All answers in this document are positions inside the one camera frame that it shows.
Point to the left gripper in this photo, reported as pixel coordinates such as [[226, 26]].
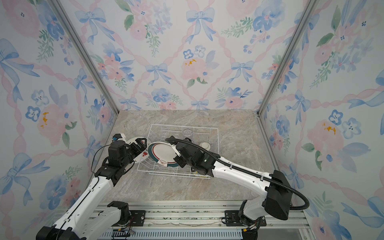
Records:
[[142, 146]]

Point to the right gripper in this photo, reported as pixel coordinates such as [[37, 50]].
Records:
[[180, 164]]

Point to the plain white plate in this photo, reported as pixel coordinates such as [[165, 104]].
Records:
[[163, 154]]

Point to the watermelon pattern plate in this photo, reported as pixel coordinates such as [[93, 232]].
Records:
[[139, 145]]

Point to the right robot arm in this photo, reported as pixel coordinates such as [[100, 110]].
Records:
[[272, 199]]

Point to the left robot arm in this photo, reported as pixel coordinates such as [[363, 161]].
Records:
[[75, 223]]

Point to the striped grey bowl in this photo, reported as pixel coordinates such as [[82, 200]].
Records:
[[205, 145]]

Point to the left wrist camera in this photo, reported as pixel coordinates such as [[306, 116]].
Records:
[[119, 137]]

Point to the white wire dish rack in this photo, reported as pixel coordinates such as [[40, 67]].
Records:
[[167, 134]]

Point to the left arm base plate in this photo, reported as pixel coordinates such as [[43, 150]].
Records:
[[136, 219]]

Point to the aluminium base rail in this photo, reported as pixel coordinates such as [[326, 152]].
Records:
[[202, 220]]

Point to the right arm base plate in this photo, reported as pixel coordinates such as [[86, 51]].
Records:
[[235, 219]]

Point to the right corner aluminium post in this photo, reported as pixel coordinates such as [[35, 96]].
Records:
[[291, 47]]

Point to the corner aluminium post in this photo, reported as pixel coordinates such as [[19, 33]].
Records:
[[84, 55], [291, 47]]

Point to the left corner aluminium post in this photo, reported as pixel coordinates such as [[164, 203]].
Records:
[[84, 55]]

